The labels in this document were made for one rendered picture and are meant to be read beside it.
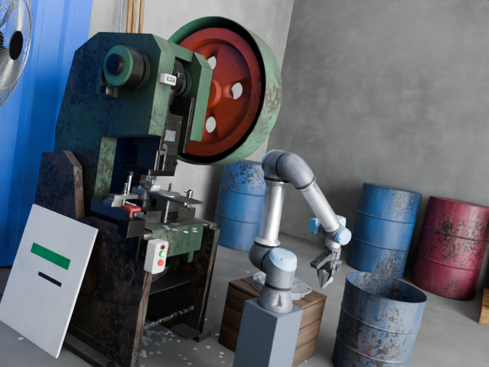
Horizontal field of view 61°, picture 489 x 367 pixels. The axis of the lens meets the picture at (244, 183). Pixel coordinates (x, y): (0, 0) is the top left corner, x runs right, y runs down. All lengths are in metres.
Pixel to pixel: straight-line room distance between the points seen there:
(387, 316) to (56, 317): 1.57
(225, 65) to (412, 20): 3.19
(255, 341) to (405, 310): 0.80
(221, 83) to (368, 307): 1.42
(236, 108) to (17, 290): 1.46
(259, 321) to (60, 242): 1.04
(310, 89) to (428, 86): 1.36
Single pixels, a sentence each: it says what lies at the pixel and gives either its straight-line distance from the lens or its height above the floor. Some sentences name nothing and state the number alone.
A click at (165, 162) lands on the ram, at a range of 2.04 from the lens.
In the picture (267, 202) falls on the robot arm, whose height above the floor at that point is 0.87.
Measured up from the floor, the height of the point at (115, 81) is 1.26.
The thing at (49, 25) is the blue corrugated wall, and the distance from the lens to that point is 3.09.
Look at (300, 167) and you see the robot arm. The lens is 1.68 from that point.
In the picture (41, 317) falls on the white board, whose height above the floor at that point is 0.12.
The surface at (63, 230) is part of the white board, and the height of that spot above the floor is 0.53.
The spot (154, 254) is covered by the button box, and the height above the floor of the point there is 0.58.
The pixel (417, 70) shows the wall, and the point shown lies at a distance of 5.06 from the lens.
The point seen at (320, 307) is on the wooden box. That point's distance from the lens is 2.38.
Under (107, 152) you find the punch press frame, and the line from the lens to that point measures 2.17.
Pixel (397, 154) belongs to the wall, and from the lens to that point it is 4.96.
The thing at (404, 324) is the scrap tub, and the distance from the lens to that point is 2.28.
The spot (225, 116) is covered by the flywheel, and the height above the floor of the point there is 1.22.
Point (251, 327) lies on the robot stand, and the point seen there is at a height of 0.36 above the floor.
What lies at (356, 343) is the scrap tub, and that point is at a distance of 2.32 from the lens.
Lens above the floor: 1.13
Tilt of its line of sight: 6 degrees down
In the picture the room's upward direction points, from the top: 10 degrees clockwise
